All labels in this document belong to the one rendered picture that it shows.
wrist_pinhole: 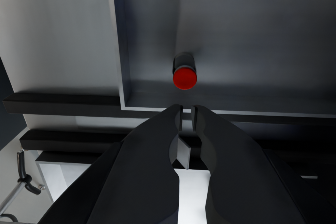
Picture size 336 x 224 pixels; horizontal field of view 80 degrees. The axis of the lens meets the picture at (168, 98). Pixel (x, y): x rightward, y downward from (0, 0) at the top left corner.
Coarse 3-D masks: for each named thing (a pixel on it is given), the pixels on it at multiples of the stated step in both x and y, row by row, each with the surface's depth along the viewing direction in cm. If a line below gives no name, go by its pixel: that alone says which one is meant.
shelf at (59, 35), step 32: (0, 0) 19; (32, 0) 19; (64, 0) 19; (96, 0) 19; (0, 32) 21; (32, 32) 21; (64, 32) 21; (96, 32) 20; (32, 64) 22; (64, 64) 22; (96, 64) 22; (32, 128) 27; (64, 128) 27; (192, 128) 26; (256, 128) 25; (288, 128) 25; (320, 128) 25; (320, 192) 30
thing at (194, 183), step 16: (48, 160) 25; (64, 160) 25; (80, 160) 25; (176, 160) 25; (192, 160) 25; (48, 176) 27; (64, 176) 31; (192, 176) 29; (208, 176) 29; (304, 176) 24; (48, 192) 28; (192, 192) 31; (192, 208) 33
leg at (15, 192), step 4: (20, 184) 145; (24, 184) 147; (16, 188) 142; (20, 188) 143; (12, 192) 139; (16, 192) 140; (8, 196) 136; (12, 196) 137; (16, 196) 140; (4, 200) 134; (8, 200) 134; (12, 200) 136; (0, 204) 131; (4, 204) 131; (8, 204) 133; (0, 208) 129; (4, 208) 130; (0, 212) 127; (0, 216) 127
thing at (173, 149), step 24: (168, 120) 10; (144, 144) 9; (168, 144) 9; (120, 168) 8; (144, 168) 8; (168, 168) 8; (120, 192) 7; (144, 192) 7; (168, 192) 7; (96, 216) 6; (120, 216) 6; (144, 216) 6; (168, 216) 6
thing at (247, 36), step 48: (144, 0) 19; (192, 0) 18; (240, 0) 18; (288, 0) 18; (144, 48) 21; (192, 48) 21; (240, 48) 20; (288, 48) 20; (144, 96) 22; (192, 96) 23; (240, 96) 23; (288, 96) 23
